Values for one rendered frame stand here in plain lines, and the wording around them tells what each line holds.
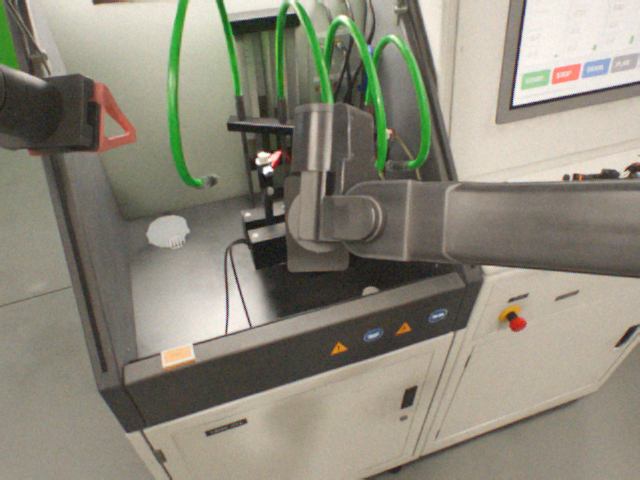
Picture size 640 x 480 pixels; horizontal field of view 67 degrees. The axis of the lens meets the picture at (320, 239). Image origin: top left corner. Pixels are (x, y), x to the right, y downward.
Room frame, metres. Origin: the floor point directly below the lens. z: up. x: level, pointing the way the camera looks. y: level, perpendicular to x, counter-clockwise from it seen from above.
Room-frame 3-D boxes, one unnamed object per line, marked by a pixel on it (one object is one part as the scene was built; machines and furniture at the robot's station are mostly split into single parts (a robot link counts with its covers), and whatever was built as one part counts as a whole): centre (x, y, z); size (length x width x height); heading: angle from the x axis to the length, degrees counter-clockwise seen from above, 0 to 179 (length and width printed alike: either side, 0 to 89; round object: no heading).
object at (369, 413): (0.48, 0.02, 0.45); 0.65 x 0.02 x 0.68; 109
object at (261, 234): (0.76, -0.01, 0.91); 0.34 x 0.10 x 0.15; 109
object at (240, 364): (0.49, 0.03, 0.87); 0.62 x 0.04 x 0.16; 109
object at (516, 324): (0.60, -0.41, 0.80); 0.05 x 0.04 x 0.05; 109
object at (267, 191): (0.71, 0.10, 1.03); 0.05 x 0.03 x 0.21; 19
